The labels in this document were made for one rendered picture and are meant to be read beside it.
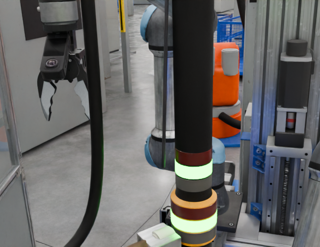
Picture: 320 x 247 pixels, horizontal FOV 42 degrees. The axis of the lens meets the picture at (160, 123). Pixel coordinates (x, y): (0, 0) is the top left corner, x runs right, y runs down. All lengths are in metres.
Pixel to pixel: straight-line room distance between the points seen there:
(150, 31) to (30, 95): 3.31
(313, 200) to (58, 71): 0.57
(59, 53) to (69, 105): 4.10
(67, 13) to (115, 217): 2.55
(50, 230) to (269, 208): 2.13
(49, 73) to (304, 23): 0.80
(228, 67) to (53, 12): 3.60
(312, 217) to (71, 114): 4.27
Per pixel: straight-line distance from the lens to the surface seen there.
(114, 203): 3.47
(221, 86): 4.43
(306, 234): 0.92
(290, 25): 1.32
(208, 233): 0.39
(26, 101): 4.44
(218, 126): 4.50
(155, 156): 1.35
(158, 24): 1.23
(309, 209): 0.91
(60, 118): 4.84
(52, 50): 0.85
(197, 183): 0.37
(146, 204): 3.41
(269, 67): 1.35
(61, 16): 0.86
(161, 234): 0.38
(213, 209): 0.38
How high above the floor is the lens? 1.77
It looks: 20 degrees down
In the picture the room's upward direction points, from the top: 2 degrees counter-clockwise
